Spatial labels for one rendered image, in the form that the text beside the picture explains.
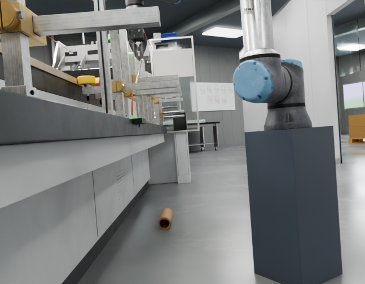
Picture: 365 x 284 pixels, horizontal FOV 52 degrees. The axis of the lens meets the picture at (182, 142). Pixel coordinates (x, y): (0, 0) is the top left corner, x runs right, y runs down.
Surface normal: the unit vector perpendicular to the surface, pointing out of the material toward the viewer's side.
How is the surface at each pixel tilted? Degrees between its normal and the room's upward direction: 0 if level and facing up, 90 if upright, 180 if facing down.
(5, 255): 90
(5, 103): 90
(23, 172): 90
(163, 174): 90
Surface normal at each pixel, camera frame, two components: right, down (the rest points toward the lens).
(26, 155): 1.00, -0.07
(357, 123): -0.75, 0.07
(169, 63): -0.02, 0.03
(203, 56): 0.55, -0.02
